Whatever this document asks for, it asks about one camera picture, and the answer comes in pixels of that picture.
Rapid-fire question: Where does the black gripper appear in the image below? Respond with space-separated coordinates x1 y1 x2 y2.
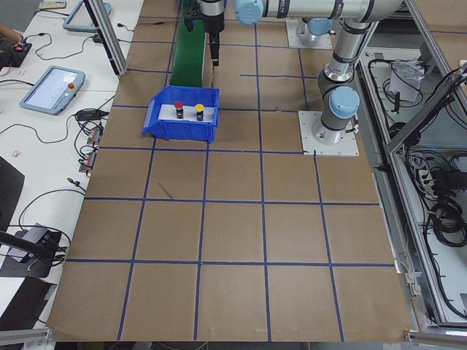
184 0 226 67

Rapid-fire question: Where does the yellow push button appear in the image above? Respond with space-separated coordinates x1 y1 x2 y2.
195 104 204 121

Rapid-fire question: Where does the red push button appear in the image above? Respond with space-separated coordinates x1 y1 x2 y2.
174 101 184 119

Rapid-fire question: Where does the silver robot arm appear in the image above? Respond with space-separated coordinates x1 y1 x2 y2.
233 1 401 145
296 17 332 42

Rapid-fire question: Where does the green conveyor belt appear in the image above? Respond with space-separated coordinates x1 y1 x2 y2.
170 1 205 88

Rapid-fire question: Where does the blue left storage bin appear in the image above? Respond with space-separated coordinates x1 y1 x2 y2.
142 85 220 143

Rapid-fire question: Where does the white foam pad left bin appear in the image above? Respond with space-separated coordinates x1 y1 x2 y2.
158 104 215 123

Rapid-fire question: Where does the far teach pendant tablet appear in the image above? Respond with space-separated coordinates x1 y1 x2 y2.
63 1 97 33

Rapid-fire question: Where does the teach pendant tablet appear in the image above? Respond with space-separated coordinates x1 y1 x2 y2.
19 66 85 115
63 1 97 33

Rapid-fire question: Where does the near teach pendant tablet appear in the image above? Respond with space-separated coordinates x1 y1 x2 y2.
19 66 85 115

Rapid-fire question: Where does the white crumpled paper box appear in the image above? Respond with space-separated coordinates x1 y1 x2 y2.
389 59 425 103

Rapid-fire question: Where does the black emergency stop box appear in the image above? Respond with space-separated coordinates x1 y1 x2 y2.
4 43 32 68

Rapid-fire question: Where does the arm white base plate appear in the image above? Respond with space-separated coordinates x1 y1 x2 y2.
286 18 332 50
298 111 359 157

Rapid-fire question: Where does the aluminium frame post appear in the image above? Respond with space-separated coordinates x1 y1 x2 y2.
83 0 128 77

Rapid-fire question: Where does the black camera stand base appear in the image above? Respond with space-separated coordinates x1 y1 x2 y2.
1 225 61 278

